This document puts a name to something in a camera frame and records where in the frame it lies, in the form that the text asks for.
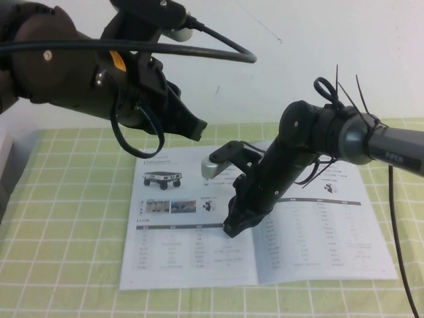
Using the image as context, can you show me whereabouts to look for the black zip tie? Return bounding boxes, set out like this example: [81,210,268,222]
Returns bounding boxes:
[335,64,347,110]
[355,75,389,162]

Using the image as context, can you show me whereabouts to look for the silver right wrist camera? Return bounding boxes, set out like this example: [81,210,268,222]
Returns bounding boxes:
[201,154,233,182]

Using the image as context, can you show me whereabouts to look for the AgileX robot brochure book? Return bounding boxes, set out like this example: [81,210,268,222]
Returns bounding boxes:
[118,140,398,292]

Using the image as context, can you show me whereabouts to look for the black looped strap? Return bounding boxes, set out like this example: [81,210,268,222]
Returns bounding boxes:
[313,76,344,109]

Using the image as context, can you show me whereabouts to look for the black left camera bracket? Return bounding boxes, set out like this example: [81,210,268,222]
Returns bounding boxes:
[101,0,190,50]

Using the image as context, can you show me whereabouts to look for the green white checked tablecloth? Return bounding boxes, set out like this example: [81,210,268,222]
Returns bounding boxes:
[0,116,424,318]

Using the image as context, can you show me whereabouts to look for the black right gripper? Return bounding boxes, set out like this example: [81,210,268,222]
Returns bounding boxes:
[223,145,319,239]

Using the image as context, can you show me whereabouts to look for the black camera bracket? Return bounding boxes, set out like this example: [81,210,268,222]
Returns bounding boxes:
[210,140,266,175]
[101,0,190,50]

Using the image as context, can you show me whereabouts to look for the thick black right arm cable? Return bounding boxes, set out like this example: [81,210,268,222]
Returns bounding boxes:
[386,164,421,318]

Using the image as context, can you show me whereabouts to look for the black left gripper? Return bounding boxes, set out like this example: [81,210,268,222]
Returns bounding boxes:
[95,49,208,140]

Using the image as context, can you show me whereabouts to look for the black right camera bracket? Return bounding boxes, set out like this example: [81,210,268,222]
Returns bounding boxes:
[210,140,266,175]

